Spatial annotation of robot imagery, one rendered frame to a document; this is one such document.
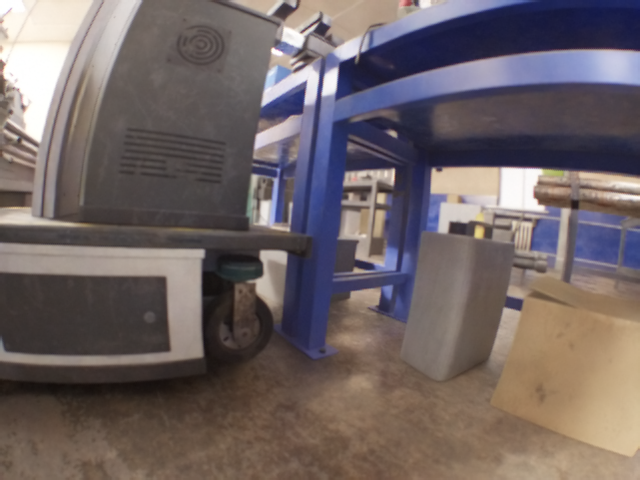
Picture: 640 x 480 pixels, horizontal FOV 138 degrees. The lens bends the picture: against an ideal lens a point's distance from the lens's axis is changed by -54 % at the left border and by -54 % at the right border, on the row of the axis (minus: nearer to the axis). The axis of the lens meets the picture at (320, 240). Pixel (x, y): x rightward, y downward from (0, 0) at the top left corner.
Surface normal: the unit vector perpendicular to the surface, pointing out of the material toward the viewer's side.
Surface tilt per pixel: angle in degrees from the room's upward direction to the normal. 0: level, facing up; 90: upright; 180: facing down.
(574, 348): 90
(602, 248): 90
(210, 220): 90
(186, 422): 0
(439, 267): 90
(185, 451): 0
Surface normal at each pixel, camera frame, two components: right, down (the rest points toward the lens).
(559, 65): -0.78, -0.03
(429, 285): -0.90, -0.06
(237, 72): 0.61, 0.13
